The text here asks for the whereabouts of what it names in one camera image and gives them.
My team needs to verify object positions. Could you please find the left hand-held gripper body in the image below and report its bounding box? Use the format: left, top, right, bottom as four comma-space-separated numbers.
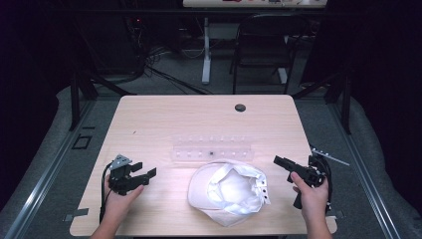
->
107, 153, 149, 196

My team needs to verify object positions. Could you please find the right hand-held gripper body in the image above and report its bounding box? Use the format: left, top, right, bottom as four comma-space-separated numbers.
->
286, 146, 350, 210

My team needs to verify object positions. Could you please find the person's left hand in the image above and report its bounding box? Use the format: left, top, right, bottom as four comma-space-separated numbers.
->
104, 175, 145, 219

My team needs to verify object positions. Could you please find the person's right hand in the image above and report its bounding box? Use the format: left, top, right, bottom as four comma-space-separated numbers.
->
290, 171, 329, 224

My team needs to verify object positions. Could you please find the grey tape strip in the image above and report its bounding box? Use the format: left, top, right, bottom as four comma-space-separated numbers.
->
62, 207, 91, 223

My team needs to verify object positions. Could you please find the black floor tape square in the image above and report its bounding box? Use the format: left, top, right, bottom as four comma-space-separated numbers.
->
71, 133, 94, 150

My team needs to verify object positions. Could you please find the white cap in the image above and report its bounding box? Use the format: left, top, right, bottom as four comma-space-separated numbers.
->
187, 159, 272, 228

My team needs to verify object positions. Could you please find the clear plastic rack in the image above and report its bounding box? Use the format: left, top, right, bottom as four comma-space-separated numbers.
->
170, 133, 256, 164

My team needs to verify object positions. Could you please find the black metal stand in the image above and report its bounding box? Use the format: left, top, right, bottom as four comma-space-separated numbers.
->
291, 70, 353, 135
69, 70, 137, 131

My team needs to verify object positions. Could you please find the white desk leg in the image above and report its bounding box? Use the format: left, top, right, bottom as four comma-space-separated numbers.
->
277, 67, 289, 85
201, 16, 213, 86

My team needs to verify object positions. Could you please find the black chair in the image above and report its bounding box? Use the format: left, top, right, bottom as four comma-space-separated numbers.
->
229, 12, 312, 96

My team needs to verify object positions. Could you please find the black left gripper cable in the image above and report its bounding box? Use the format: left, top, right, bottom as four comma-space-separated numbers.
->
99, 161, 114, 224

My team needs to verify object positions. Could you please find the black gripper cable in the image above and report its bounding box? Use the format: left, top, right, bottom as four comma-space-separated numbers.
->
316, 153, 333, 214
99, 161, 114, 224

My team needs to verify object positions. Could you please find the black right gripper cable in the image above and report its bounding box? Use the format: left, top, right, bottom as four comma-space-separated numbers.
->
316, 153, 333, 214

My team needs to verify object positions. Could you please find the aluminium floor rail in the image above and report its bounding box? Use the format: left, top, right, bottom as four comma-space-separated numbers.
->
325, 99, 403, 239
2, 99, 98, 239

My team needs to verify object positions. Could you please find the bundle of black floor cables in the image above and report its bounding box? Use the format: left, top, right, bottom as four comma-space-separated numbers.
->
124, 15, 214, 97

